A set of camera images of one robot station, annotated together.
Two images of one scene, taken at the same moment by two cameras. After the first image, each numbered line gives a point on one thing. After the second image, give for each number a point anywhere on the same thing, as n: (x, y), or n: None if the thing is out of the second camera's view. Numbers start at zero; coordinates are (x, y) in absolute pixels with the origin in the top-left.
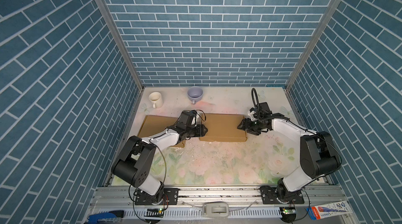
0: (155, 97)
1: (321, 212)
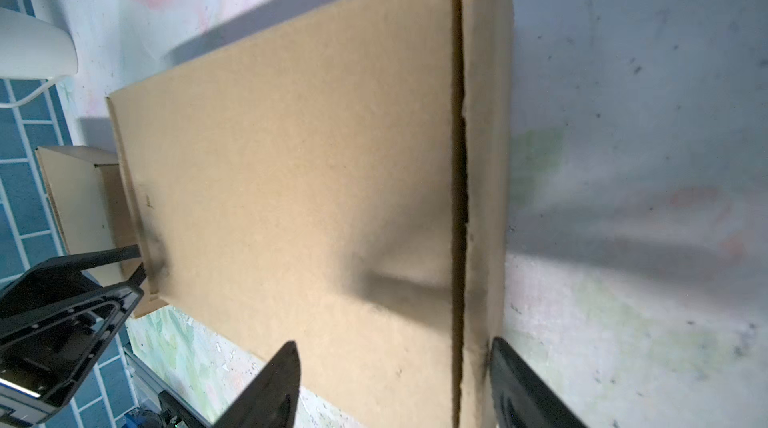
0: (33, 47)
1: None
